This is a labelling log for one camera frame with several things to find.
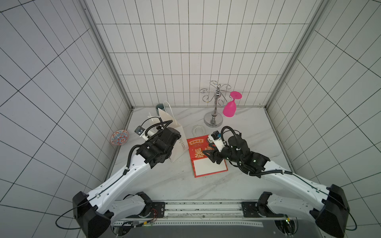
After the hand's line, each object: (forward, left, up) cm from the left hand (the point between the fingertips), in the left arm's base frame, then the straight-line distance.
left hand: (155, 133), depth 74 cm
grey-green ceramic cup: (+39, +6, -19) cm, 44 cm away
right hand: (-4, -27, -4) cm, 27 cm away
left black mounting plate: (-31, -2, -23) cm, 38 cm away
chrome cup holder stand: (+29, -36, -23) cm, 51 cm away
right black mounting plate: (-30, -48, -22) cm, 61 cm away
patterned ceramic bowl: (+12, +32, -23) cm, 41 cm away
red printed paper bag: (-7, -26, -22) cm, 34 cm away
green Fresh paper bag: (+21, -21, -24) cm, 38 cm away
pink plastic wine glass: (+24, -44, -7) cm, 51 cm away
